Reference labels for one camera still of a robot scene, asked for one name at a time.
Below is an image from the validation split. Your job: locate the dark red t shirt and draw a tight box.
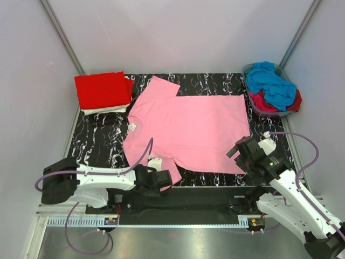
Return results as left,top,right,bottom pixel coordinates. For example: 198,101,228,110
258,88,302,113

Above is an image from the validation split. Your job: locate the white slotted cable duct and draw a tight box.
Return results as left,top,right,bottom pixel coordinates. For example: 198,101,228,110
47,216,249,228

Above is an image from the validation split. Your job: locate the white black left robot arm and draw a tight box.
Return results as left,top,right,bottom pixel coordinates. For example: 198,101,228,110
35,158,173,209

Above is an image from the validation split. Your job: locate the magenta t shirt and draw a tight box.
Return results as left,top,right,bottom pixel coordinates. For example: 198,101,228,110
250,91,279,113

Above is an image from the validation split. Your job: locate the pink t shirt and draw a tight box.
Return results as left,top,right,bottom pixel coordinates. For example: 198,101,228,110
123,76,250,183

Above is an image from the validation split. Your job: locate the folded white t shirt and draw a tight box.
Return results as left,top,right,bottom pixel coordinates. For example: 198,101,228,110
81,104,130,115

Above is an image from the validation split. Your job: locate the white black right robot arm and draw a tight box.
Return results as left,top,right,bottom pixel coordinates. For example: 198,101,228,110
227,133,344,258

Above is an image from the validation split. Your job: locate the grey plastic laundry basket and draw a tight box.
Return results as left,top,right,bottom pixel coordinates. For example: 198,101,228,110
241,62,302,117

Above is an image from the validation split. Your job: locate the blue t shirt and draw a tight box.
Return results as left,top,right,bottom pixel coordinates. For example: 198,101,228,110
246,62,297,112

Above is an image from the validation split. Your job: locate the folded red t shirt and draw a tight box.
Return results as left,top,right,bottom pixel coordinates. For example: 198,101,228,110
74,72,133,110

